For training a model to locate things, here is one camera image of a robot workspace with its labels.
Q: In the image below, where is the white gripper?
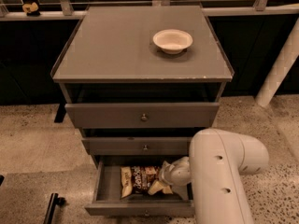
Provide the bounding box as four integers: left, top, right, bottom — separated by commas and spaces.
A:
148, 156, 191, 195

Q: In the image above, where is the brown sea salt chip bag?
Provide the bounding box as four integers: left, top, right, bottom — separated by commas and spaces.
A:
121, 166, 160, 198

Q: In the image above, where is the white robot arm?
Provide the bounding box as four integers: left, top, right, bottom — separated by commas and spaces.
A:
149, 128, 269, 224

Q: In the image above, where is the grey bottom drawer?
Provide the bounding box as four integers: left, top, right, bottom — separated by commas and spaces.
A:
85, 155, 194, 217

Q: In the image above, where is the grey drawer cabinet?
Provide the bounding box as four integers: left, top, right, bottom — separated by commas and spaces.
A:
50, 5, 235, 170

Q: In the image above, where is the black bar on floor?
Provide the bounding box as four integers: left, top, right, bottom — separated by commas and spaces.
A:
43, 193, 66, 224

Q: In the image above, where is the white paper bowl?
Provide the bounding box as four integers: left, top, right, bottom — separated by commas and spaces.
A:
152, 29, 193, 55

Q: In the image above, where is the white diagonal pole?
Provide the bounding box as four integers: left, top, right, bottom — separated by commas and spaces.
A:
255, 19, 299, 107

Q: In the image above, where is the small yellow black object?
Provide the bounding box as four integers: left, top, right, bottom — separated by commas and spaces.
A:
22, 2, 40, 16

